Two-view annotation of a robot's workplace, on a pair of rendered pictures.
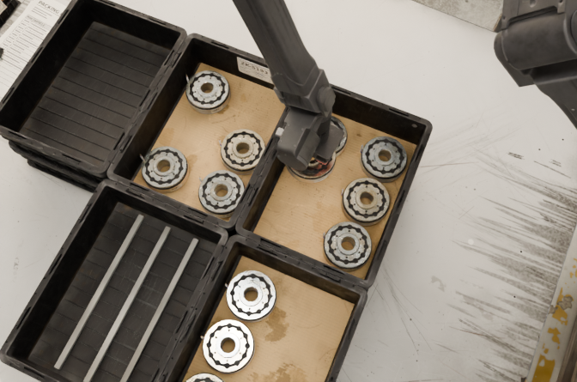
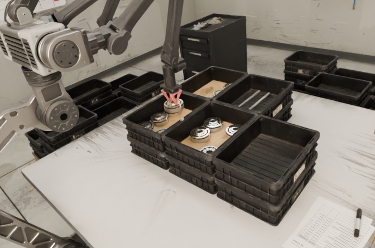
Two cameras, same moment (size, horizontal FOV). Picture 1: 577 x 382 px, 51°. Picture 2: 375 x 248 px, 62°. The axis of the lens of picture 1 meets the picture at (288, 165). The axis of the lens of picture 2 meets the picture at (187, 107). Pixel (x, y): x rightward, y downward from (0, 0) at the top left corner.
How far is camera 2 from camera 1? 1.92 m
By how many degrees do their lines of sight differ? 82
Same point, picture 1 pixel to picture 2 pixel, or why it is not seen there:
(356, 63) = (126, 194)
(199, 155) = (220, 138)
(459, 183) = (117, 146)
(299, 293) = not seen: hidden behind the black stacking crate
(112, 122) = (261, 153)
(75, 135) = (280, 150)
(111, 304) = (261, 106)
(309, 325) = not seen: hidden behind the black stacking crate
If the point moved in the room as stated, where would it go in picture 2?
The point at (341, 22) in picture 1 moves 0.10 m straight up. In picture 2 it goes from (120, 217) to (115, 201)
